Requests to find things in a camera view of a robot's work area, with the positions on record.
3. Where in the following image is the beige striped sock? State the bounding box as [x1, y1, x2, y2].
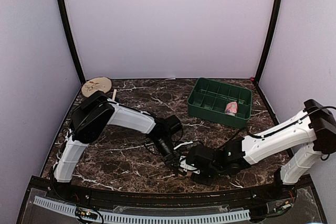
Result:
[176, 173, 187, 177]

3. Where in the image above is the green compartment tray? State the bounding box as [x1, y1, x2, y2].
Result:
[187, 78, 253, 129]

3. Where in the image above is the pink patterned sock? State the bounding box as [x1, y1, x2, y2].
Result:
[225, 101, 238, 116]

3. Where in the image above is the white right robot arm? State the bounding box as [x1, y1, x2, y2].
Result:
[180, 99, 335, 200]

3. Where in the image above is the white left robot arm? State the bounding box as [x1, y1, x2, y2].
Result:
[53, 91, 185, 201]

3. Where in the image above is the wooden stick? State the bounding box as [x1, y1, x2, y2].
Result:
[112, 89, 117, 102]

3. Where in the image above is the beige embroidered round coaster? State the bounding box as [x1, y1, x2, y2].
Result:
[81, 77, 112, 98]

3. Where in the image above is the white slotted cable duct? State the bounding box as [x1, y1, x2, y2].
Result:
[33, 196, 251, 223]

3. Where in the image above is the black front rail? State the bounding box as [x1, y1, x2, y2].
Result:
[69, 184, 272, 208]

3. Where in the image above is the right black frame post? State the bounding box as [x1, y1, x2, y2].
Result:
[254, 0, 281, 85]

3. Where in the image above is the black frame post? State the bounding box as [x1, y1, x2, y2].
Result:
[57, 0, 86, 84]
[254, 0, 281, 85]

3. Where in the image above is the left black frame post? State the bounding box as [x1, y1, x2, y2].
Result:
[57, 0, 86, 84]

